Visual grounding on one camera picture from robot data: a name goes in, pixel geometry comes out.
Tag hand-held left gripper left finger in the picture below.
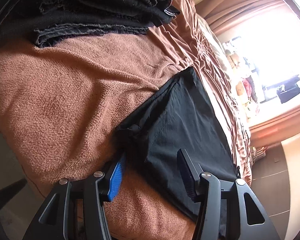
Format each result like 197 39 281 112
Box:
22 151 127 240

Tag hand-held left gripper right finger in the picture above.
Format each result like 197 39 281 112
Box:
177 148 280 240

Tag black pants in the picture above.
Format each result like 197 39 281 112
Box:
115 66 241 239

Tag white rack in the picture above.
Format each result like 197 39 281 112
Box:
251 145 268 160

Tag brown blanket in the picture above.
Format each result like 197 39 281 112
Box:
0 0 253 240

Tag bear print pillow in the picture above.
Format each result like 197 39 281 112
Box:
234 80 248 98

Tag pink curtain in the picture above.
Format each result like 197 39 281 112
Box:
249 107 300 143
197 0 300 34

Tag red cloth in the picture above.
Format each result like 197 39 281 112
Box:
242 77 258 103

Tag cream duvet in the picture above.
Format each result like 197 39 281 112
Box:
197 15 240 98

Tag window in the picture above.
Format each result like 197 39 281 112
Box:
222 12 300 110

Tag pile of folded dark clothes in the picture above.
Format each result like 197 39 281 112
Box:
0 0 187 48

